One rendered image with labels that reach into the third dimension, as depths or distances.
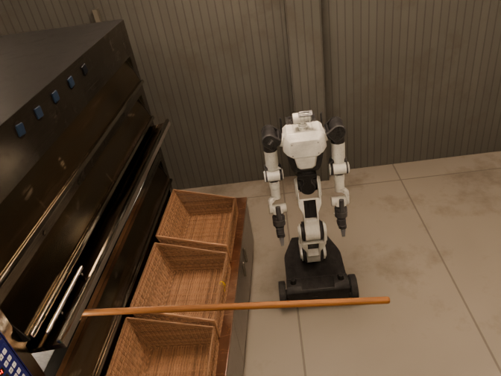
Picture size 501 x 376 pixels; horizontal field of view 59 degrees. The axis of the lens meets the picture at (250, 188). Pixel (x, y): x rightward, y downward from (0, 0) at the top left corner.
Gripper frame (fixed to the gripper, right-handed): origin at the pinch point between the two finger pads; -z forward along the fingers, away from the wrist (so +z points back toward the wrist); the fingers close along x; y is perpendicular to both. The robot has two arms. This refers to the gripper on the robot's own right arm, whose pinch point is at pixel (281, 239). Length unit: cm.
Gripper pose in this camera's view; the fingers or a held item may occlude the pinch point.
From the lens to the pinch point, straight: 318.0
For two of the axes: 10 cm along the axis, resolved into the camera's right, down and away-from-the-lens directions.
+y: 9.9, -1.4, 0.0
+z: -1.4, -9.5, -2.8
